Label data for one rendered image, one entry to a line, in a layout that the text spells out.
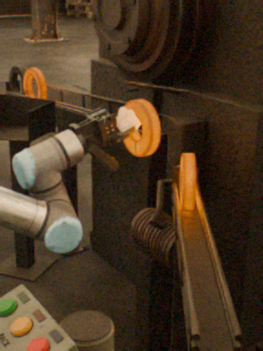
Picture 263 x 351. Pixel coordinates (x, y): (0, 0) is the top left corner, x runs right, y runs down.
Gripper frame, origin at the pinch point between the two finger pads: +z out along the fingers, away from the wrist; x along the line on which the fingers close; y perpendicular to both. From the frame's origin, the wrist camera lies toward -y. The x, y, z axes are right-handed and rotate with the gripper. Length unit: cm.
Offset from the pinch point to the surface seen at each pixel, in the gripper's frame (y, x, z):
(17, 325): -8, -37, -57
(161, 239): -33.5, -7.6, -6.2
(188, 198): -14.4, -22.3, -3.8
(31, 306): -9, -34, -53
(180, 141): -14.7, 4.2, 14.6
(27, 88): -25, 126, 15
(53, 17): -139, 679, 276
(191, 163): -7.3, -19.4, 1.1
